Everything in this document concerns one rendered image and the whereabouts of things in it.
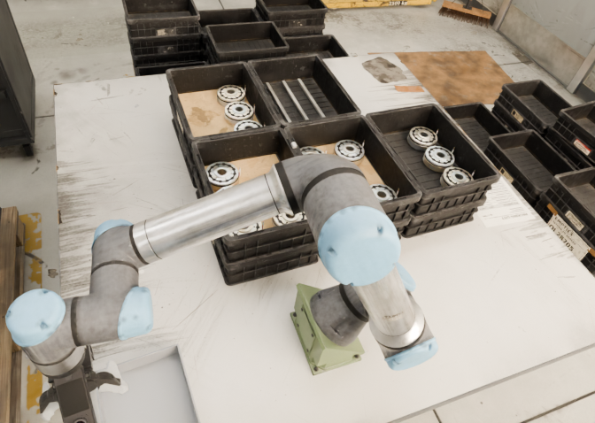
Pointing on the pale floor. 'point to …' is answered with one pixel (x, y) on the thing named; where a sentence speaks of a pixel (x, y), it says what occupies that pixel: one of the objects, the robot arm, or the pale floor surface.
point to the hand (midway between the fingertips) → (88, 407)
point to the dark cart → (15, 85)
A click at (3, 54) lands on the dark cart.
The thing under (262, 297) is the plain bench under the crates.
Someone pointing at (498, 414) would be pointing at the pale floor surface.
